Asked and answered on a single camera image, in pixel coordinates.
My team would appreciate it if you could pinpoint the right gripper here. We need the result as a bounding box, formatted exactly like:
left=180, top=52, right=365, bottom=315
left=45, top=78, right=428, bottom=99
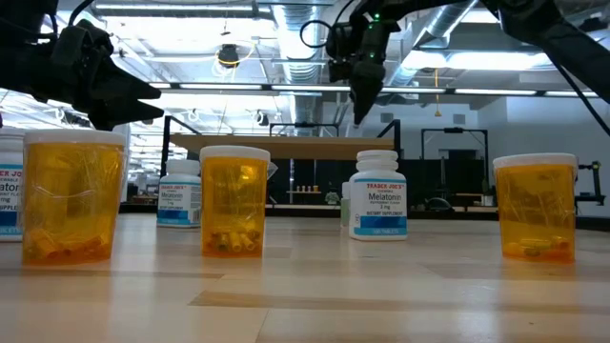
left=350, top=11, right=400, bottom=126

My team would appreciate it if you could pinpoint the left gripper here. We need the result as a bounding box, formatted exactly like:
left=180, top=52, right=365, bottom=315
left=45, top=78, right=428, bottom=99
left=0, top=45, right=165, bottom=131

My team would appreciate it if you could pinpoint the white melatonin bottle blue label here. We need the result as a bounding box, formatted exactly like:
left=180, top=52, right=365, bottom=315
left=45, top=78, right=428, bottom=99
left=0, top=128, right=26, bottom=243
left=348, top=150, right=409, bottom=242
left=156, top=158, right=203, bottom=229

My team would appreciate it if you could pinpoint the bright ceiling light panel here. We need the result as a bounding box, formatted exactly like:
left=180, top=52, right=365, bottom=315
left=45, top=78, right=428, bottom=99
left=92, top=2, right=275, bottom=23
left=402, top=50, right=554, bottom=72

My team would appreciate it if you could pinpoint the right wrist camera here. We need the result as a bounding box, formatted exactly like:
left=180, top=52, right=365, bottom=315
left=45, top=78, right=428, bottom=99
left=326, top=22, right=356, bottom=83

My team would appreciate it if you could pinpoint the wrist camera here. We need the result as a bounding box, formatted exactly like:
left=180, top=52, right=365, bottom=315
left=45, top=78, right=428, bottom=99
left=326, top=22, right=356, bottom=83
left=50, top=18, right=115, bottom=68

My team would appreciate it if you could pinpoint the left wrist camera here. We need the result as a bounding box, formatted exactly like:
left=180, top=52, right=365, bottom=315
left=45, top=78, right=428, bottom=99
left=50, top=18, right=115, bottom=68

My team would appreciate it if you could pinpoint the yellow hanging cord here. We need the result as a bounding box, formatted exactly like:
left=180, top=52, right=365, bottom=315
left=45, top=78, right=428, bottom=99
left=432, top=69, right=442, bottom=118

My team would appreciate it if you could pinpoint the wooden shelf black frame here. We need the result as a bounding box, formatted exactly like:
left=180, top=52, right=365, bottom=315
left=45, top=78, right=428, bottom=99
left=159, top=115, right=402, bottom=221

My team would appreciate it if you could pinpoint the silver ventilation duct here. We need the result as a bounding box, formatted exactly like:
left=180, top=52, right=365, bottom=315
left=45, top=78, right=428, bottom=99
left=385, top=0, right=480, bottom=87
left=274, top=2, right=330, bottom=125

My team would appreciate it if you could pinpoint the black right gripper cable loop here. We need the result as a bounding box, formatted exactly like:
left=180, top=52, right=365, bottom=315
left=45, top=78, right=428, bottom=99
left=298, top=18, right=337, bottom=50

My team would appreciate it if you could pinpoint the long ceiling light rail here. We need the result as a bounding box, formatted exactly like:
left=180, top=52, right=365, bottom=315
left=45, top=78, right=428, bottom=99
left=150, top=81, right=600, bottom=99

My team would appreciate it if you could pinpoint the black background frame stand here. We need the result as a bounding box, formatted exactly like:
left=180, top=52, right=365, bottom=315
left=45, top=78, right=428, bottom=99
left=420, top=127, right=490, bottom=192

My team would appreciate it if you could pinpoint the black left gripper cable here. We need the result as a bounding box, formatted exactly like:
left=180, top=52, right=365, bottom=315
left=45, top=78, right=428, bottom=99
left=68, top=0, right=96, bottom=28

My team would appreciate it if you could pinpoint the black ceiling device yellow cable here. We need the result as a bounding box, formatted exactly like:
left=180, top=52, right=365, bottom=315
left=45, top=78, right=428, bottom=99
left=216, top=43, right=242, bottom=69

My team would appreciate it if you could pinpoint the black aluminium table frame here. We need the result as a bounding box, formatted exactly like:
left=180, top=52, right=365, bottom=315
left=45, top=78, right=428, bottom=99
left=118, top=203, right=610, bottom=232

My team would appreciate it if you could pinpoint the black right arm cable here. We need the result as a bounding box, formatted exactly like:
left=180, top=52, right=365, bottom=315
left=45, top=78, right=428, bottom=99
left=542, top=47, right=610, bottom=138

